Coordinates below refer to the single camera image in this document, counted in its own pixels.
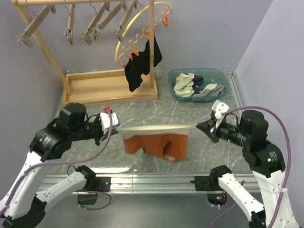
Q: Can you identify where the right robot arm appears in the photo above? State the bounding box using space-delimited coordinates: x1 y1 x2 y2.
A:
193 106 299 228

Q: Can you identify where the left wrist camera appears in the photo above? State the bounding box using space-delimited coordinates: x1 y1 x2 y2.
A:
100 107 120 133

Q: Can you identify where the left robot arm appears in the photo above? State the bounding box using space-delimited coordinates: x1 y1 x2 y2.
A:
0 103 119 228

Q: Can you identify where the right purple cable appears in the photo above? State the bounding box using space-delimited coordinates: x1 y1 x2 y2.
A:
209 105 293 228

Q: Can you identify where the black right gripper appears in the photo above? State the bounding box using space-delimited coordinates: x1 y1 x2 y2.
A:
196 113 249 144

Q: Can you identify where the orange and cream underwear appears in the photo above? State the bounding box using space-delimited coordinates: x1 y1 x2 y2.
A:
118 124 196 162

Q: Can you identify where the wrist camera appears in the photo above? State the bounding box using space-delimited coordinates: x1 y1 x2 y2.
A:
100 107 120 133
211 100 229 129

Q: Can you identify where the curved multi-clip hanger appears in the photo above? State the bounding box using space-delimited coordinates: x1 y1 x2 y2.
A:
114 1 171 67

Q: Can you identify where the navy garment in basket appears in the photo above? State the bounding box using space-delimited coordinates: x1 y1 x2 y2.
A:
192 75 204 94

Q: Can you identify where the aluminium rail frame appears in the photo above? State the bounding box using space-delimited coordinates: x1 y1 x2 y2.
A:
14 71 289 228

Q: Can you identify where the grey garment in basket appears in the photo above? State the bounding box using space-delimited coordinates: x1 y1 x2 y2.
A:
193 84 226 97

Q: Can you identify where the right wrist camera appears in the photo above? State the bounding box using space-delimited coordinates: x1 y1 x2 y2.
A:
211 100 229 129

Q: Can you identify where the black underwear hanging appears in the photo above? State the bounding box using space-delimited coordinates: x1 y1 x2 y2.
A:
124 41 150 92

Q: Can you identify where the wooden drying rack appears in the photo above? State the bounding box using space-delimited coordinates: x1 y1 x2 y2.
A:
12 0 158 105

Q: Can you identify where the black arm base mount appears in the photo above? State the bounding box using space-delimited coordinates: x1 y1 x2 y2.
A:
190 175 238 206

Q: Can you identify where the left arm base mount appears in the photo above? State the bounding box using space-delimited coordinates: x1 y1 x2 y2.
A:
77 177 111 206

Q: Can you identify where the teal plastic laundry basket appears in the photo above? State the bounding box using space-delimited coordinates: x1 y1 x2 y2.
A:
168 68 230 103

